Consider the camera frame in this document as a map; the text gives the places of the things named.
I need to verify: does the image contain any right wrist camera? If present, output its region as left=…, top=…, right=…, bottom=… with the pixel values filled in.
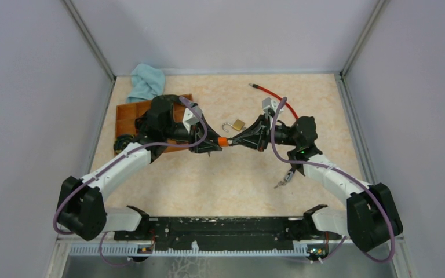
left=261, top=97, right=283, bottom=115

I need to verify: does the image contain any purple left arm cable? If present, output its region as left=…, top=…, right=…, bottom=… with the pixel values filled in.
left=53, top=96, right=209, bottom=236

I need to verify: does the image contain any aluminium frame post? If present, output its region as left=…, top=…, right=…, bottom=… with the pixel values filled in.
left=60, top=0, right=116, bottom=82

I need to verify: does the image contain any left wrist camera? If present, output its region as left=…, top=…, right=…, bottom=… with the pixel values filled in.
left=182, top=107, right=203, bottom=126

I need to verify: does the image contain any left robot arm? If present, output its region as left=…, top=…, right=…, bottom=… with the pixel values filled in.
left=53, top=95, right=229, bottom=241

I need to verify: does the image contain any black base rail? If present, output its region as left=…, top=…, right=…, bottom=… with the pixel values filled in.
left=114, top=215, right=342, bottom=246

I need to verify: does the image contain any white slotted cable duct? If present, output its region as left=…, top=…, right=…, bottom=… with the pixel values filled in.
left=69, top=242, right=327, bottom=259

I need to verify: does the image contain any wooden divided tray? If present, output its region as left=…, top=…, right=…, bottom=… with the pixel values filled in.
left=115, top=94, right=189, bottom=145

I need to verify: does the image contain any light blue towel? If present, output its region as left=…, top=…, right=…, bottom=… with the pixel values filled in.
left=126, top=63, right=166, bottom=104

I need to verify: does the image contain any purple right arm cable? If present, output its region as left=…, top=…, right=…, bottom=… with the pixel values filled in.
left=270, top=96, right=396, bottom=264

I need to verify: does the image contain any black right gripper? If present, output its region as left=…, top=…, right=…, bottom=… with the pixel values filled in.
left=232, top=112, right=300, bottom=152

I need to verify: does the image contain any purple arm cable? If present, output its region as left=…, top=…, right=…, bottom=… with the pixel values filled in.
left=53, top=96, right=209, bottom=236
left=270, top=96, right=396, bottom=264

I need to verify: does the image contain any brass padlock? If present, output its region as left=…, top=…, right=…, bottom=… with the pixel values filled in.
left=221, top=119, right=245, bottom=132

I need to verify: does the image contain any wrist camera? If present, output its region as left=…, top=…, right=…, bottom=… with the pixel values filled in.
left=182, top=107, right=203, bottom=126
left=261, top=97, right=283, bottom=115

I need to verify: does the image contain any orange black padlock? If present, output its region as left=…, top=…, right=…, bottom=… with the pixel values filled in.
left=217, top=137, right=232, bottom=148

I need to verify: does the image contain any rolled tie at tray corner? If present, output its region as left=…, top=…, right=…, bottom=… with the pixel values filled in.
left=113, top=134, right=134, bottom=155

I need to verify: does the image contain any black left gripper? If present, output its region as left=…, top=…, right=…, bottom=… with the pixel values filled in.
left=162, top=112, right=223, bottom=153

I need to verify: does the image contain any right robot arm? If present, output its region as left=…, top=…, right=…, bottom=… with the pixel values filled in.
left=231, top=115, right=403, bottom=252

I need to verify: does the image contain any red cable lock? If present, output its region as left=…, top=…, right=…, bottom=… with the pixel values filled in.
left=248, top=83, right=298, bottom=119

